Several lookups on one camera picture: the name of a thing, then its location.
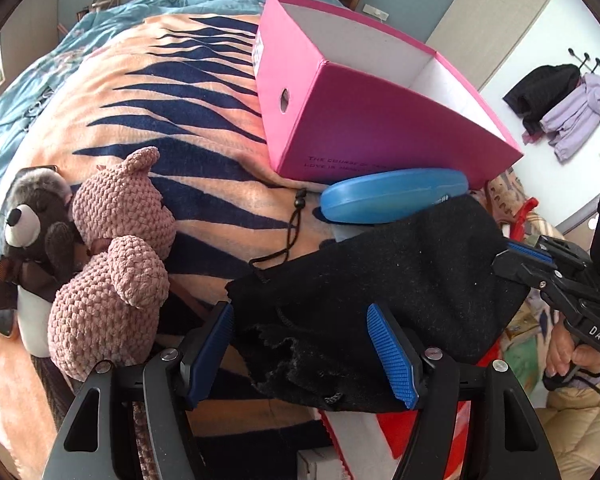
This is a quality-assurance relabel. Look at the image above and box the blue quilt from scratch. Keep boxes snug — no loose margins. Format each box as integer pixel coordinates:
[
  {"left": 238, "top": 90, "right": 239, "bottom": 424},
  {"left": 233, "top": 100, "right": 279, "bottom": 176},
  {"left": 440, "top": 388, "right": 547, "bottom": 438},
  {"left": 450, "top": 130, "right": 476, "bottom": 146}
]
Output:
[{"left": 0, "top": 0, "right": 351, "bottom": 171}]

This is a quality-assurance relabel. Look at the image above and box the blue glasses case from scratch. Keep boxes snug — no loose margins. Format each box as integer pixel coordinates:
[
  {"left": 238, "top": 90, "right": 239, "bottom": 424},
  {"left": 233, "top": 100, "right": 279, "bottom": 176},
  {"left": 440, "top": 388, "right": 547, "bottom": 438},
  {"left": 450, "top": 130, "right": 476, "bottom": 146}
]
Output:
[{"left": 320, "top": 168, "right": 470, "bottom": 224}]

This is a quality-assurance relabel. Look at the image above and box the black drawstring pouch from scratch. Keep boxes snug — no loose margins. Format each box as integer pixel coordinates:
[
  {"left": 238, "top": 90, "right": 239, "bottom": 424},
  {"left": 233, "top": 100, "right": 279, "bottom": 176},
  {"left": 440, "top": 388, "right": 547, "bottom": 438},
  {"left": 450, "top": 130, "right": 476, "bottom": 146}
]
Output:
[{"left": 225, "top": 187, "right": 531, "bottom": 413}]

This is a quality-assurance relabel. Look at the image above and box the white box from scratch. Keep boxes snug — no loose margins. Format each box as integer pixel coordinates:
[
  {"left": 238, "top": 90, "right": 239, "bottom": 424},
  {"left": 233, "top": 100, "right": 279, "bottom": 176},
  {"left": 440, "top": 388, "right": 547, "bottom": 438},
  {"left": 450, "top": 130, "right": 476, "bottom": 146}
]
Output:
[{"left": 297, "top": 447, "right": 352, "bottom": 480}]

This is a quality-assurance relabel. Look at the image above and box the orange printed blanket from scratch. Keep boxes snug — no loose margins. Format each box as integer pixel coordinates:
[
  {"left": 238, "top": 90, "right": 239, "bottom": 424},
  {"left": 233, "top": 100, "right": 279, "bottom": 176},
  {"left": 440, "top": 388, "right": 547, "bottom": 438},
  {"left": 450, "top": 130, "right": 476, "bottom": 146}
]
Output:
[{"left": 0, "top": 12, "right": 341, "bottom": 480}]

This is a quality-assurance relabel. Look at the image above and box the grey-brown plush toy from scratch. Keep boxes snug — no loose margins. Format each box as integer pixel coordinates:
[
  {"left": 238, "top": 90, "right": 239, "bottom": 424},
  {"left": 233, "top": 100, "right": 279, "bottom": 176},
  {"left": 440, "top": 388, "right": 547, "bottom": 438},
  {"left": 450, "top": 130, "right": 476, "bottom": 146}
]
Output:
[{"left": 0, "top": 166, "right": 83, "bottom": 358}]

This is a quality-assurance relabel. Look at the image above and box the pink cardboard box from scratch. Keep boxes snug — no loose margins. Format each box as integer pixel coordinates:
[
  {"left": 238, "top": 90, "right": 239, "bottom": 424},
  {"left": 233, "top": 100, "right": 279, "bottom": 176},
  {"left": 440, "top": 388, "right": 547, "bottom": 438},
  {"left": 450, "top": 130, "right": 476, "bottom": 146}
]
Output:
[{"left": 254, "top": 0, "right": 525, "bottom": 192}]

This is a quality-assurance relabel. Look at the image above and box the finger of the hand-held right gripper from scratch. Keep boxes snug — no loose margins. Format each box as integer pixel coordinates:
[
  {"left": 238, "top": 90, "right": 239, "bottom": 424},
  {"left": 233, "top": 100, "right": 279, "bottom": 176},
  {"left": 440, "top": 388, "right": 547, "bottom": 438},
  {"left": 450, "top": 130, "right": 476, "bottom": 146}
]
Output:
[{"left": 492, "top": 240, "right": 556, "bottom": 288}]

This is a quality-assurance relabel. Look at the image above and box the black jacket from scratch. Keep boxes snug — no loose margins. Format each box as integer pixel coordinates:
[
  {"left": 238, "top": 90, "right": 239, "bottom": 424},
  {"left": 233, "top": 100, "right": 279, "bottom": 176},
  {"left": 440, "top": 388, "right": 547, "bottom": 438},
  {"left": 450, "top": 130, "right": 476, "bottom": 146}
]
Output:
[{"left": 502, "top": 64, "right": 581, "bottom": 136}]

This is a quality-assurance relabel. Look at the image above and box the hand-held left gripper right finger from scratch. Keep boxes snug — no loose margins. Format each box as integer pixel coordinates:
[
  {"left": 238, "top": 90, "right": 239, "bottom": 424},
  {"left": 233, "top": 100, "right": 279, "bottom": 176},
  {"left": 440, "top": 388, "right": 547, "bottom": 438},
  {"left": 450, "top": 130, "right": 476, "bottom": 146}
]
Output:
[{"left": 366, "top": 303, "right": 562, "bottom": 480}]

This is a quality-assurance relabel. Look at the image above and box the pink crochet bear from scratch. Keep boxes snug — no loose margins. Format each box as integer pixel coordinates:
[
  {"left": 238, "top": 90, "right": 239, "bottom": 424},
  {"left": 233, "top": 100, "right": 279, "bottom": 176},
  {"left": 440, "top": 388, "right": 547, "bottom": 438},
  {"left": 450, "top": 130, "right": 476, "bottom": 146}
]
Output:
[{"left": 47, "top": 146, "right": 177, "bottom": 381}]

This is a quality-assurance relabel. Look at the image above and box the beige puffy jacket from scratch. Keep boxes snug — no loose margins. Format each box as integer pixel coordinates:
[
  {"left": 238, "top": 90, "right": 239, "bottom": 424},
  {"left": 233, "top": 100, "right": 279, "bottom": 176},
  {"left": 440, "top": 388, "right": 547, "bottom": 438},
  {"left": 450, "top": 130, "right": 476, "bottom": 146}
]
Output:
[{"left": 535, "top": 385, "right": 600, "bottom": 480}]

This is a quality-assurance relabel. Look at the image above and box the red plastic tool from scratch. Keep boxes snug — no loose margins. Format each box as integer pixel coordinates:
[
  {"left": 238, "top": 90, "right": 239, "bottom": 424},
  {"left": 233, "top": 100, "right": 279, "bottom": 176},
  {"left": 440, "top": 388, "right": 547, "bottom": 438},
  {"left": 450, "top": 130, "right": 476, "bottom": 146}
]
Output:
[{"left": 509, "top": 197, "right": 539, "bottom": 239}]

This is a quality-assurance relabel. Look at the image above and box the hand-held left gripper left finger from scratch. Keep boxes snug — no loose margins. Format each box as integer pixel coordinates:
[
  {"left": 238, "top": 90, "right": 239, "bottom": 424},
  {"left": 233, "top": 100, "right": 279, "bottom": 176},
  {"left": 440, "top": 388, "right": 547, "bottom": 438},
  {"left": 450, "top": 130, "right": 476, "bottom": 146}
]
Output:
[{"left": 41, "top": 301, "right": 236, "bottom": 480}]

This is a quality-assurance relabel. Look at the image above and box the black coat rack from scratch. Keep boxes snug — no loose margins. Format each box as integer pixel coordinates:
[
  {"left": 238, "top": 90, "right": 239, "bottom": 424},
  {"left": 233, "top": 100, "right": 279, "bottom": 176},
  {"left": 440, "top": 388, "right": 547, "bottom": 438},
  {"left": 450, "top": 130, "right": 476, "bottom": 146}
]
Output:
[{"left": 567, "top": 47, "right": 600, "bottom": 75}]

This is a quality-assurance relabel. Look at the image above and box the red and white packet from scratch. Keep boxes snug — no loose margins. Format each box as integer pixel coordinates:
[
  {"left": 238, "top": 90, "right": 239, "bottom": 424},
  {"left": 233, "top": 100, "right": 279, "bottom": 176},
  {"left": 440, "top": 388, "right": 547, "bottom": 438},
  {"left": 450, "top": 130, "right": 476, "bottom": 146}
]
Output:
[{"left": 317, "top": 400, "right": 470, "bottom": 480}]

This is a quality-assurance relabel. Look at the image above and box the person's right hand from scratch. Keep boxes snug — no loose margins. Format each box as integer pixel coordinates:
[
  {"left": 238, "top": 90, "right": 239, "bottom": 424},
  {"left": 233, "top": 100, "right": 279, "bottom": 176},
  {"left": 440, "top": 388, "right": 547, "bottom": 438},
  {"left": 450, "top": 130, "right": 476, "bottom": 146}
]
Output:
[{"left": 543, "top": 316, "right": 600, "bottom": 379}]

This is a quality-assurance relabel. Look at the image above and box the purple jacket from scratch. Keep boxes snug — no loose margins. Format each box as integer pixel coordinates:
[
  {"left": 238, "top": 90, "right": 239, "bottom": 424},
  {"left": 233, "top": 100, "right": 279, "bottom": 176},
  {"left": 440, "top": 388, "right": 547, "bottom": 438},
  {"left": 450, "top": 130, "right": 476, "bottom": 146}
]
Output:
[{"left": 539, "top": 72, "right": 600, "bottom": 162}]

